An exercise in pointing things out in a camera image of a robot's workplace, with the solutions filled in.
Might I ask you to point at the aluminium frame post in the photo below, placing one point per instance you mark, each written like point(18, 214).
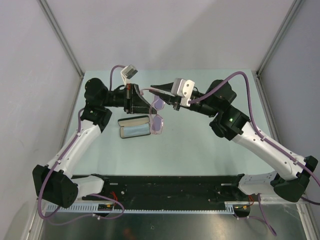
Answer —
point(280, 34)
point(53, 22)

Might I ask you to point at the left aluminium frame post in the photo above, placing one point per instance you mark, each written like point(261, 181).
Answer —
point(53, 22)

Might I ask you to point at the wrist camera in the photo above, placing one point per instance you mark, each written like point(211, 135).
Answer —
point(127, 73)
point(184, 89)

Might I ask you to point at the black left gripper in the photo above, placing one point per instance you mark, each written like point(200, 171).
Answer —
point(134, 103)

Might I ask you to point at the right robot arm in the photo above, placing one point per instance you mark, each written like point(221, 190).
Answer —
point(291, 172)

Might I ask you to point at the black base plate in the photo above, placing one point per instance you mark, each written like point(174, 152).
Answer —
point(173, 193)

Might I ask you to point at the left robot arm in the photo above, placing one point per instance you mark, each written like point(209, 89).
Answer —
point(54, 181)

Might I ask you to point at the light blue cleaning cloth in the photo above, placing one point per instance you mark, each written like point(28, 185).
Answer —
point(136, 131)

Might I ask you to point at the aluminium rail right edge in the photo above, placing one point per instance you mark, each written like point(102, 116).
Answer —
point(266, 107)

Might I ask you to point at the front aluminium crossbar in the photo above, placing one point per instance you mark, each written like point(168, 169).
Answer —
point(272, 199)

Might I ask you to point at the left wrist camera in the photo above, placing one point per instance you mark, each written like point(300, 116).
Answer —
point(127, 73)

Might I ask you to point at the right aluminium frame post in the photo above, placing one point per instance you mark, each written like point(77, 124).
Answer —
point(280, 34)

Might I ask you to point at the pink transparent sunglasses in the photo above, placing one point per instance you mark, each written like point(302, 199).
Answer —
point(156, 120)

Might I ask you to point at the dark green glasses case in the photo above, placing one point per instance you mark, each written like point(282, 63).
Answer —
point(133, 121)

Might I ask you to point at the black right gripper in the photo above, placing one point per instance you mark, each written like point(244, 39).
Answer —
point(171, 100)

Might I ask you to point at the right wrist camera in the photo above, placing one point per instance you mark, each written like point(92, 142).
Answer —
point(184, 89)

